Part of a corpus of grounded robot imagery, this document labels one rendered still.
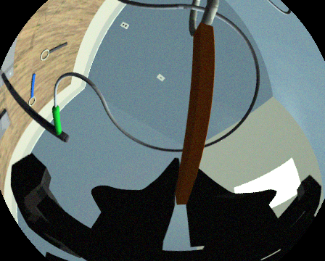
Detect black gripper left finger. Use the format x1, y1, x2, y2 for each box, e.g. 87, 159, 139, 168
91, 157, 180, 241

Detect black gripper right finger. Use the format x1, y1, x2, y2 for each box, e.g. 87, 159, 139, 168
186, 169, 278, 247

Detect orange handle with grey metal ring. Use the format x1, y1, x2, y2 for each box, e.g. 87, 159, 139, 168
175, 0, 220, 205

